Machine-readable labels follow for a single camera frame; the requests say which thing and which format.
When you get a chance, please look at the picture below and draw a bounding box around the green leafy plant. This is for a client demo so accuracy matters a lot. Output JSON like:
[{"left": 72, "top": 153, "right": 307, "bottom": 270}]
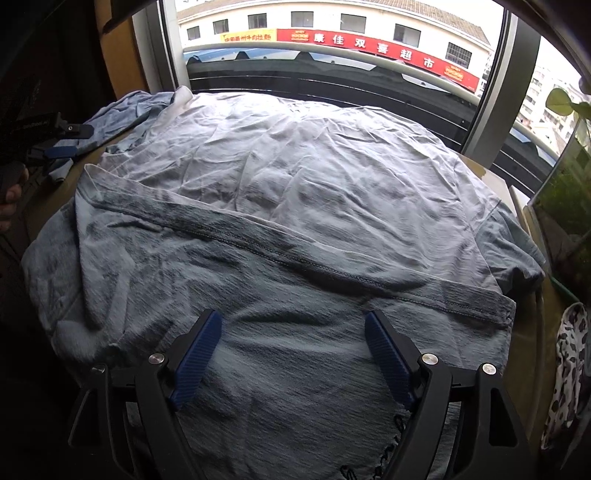
[{"left": 545, "top": 88, "right": 591, "bottom": 120}]

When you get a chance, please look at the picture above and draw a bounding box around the glass fish tank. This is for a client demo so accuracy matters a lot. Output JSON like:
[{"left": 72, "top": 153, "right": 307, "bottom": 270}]
[{"left": 530, "top": 119, "right": 591, "bottom": 303}]

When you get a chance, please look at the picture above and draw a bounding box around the blue-grey garment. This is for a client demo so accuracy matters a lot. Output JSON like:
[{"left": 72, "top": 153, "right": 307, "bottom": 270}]
[{"left": 44, "top": 90, "right": 174, "bottom": 183}]

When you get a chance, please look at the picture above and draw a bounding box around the person's hand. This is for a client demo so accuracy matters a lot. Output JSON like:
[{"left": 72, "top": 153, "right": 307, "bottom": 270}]
[{"left": 0, "top": 167, "right": 29, "bottom": 232}]

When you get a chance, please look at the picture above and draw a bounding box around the black white spotted cloth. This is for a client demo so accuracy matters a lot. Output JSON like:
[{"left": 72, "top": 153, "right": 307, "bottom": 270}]
[{"left": 541, "top": 302, "right": 589, "bottom": 450}]

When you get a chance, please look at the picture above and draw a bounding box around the grey window frame post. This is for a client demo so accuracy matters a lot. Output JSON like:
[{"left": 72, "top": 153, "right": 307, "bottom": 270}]
[{"left": 461, "top": 10, "right": 541, "bottom": 169}]

